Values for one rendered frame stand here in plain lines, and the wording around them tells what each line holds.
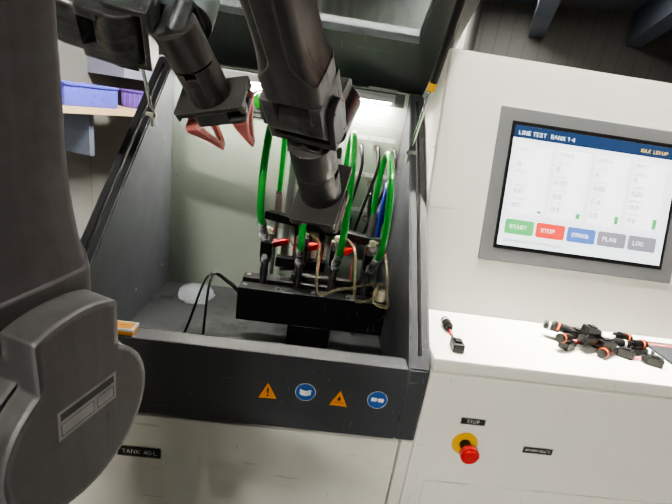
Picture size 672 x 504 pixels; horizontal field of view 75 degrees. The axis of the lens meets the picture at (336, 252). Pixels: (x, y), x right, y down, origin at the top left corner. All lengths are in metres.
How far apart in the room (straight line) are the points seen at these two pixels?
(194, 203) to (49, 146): 1.13
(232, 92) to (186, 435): 0.64
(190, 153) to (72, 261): 1.10
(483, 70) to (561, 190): 0.33
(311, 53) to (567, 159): 0.83
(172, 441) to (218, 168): 0.71
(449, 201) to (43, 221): 0.91
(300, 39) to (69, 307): 0.28
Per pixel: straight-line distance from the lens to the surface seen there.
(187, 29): 0.60
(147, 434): 0.99
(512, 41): 7.29
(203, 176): 1.30
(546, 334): 1.10
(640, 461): 1.16
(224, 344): 0.85
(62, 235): 0.22
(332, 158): 0.54
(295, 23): 0.39
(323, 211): 0.60
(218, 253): 1.35
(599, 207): 1.19
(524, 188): 1.10
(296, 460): 0.97
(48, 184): 0.21
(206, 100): 0.64
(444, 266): 1.04
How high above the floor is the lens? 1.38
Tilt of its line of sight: 18 degrees down
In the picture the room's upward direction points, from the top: 9 degrees clockwise
